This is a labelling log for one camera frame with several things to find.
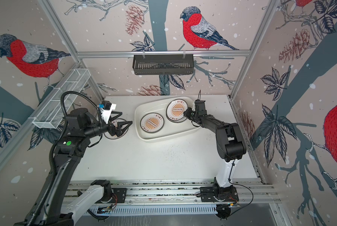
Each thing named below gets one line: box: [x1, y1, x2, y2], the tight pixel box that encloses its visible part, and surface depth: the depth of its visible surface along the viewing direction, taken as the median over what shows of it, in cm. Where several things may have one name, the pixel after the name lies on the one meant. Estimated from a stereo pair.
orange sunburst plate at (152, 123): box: [139, 112, 165, 134], surface depth 105 cm
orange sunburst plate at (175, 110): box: [165, 98, 189, 123], surface depth 105 cm
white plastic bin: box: [134, 96, 201, 142], surface depth 105 cm
